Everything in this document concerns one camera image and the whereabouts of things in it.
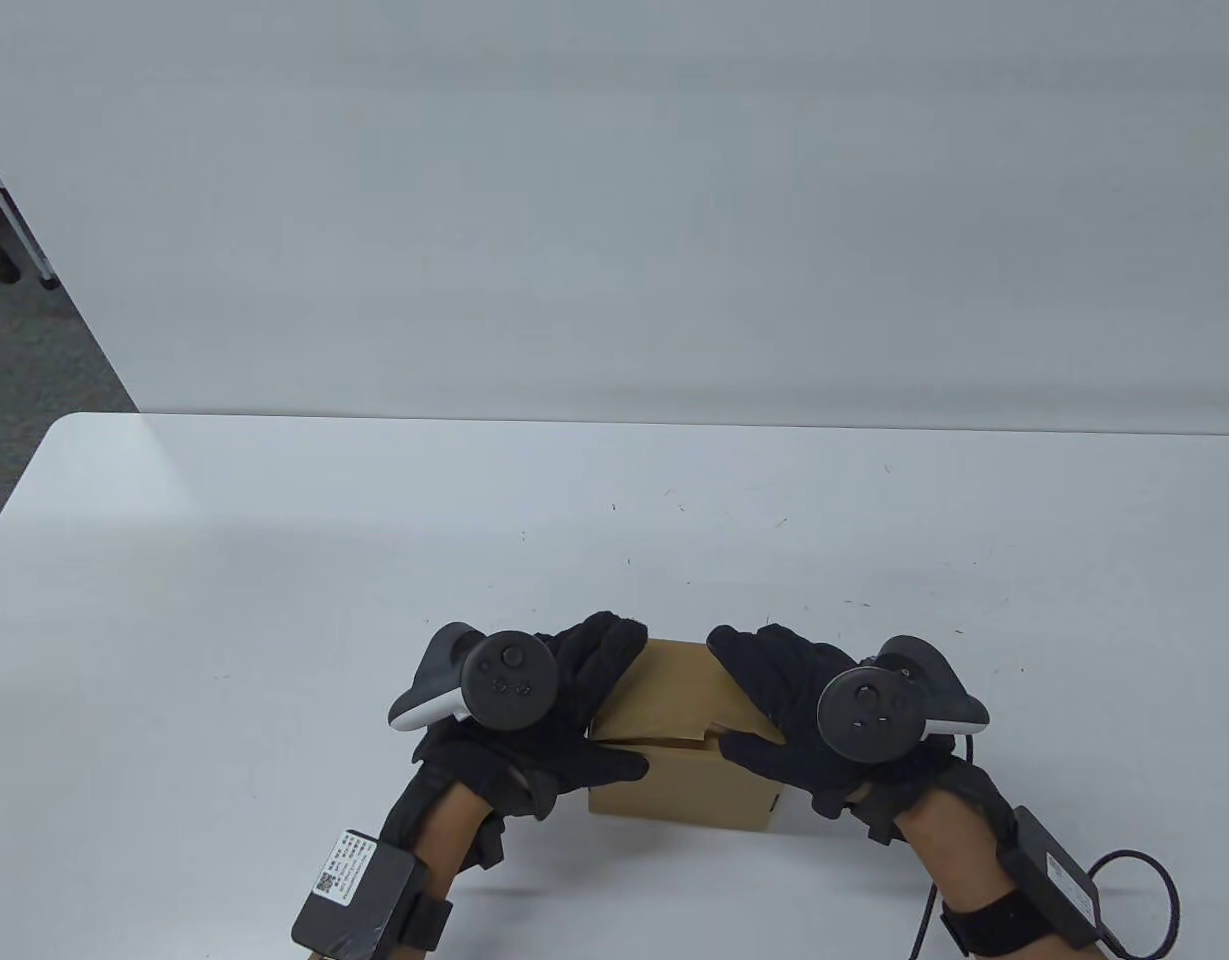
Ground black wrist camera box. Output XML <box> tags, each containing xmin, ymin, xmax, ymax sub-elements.
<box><xmin>1009</xmin><ymin>805</ymin><xmax>1105</xmax><ymax>951</ymax></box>
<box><xmin>291</xmin><ymin>828</ymin><xmax>420</xmax><ymax>956</ymax></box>

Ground white metal cart frame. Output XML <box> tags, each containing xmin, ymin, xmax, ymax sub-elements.
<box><xmin>0</xmin><ymin>140</ymin><xmax>63</xmax><ymax>293</ymax></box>

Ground person's right hand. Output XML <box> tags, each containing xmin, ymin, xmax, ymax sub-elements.
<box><xmin>707</xmin><ymin>625</ymin><xmax>1015</xmax><ymax>847</ymax></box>

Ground person's left hand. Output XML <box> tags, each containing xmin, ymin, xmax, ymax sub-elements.
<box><xmin>409</xmin><ymin>612</ymin><xmax>651</xmax><ymax>823</ymax></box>

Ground person's right forearm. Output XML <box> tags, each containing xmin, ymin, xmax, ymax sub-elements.
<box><xmin>894</xmin><ymin>790</ymin><xmax>1075</xmax><ymax>960</ymax></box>

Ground black wrist strap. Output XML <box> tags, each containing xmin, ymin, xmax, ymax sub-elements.
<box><xmin>939</xmin><ymin>890</ymin><xmax>1075</xmax><ymax>960</ymax></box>
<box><xmin>394</xmin><ymin>900</ymin><xmax>453</xmax><ymax>951</ymax></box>

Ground brown cardboard mailer box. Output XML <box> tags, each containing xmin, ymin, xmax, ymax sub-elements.
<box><xmin>586</xmin><ymin>638</ymin><xmax>787</xmax><ymax>831</ymax></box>

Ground grey white controller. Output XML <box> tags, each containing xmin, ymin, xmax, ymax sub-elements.
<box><xmin>817</xmin><ymin>636</ymin><xmax>991</xmax><ymax>766</ymax></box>
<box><xmin>388</xmin><ymin>622</ymin><xmax>558</xmax><ymax>734</ymax></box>

